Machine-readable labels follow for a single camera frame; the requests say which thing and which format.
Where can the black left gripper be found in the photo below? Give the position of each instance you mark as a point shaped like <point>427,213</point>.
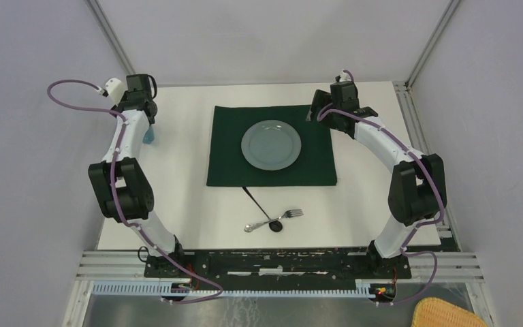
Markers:
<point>123,99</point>

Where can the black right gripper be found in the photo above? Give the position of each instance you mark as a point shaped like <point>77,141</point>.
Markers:
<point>322,99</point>

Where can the blue ceramic mug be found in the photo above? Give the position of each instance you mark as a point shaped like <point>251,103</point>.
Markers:
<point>149,135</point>

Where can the dark green cloth placemat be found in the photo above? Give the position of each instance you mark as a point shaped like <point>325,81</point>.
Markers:
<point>229,168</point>

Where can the teal ceramic dinner plate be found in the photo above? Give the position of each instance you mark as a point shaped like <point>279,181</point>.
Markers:
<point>271,145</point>

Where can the silver fork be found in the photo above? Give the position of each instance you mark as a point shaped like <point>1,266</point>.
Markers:
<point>286,215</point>

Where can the black spoon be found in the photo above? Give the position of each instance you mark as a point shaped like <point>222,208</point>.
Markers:
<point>275,226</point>

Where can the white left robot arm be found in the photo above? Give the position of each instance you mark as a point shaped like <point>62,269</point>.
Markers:
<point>121,188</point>

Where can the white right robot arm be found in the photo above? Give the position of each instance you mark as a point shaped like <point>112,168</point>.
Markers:
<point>417,194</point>

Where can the yellow woven basket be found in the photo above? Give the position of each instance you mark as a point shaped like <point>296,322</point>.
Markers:
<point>436,312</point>

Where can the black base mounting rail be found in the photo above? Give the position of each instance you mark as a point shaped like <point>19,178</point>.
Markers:
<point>334,268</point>

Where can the aluminium frame rails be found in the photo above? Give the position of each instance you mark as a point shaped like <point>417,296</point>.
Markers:
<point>110,290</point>

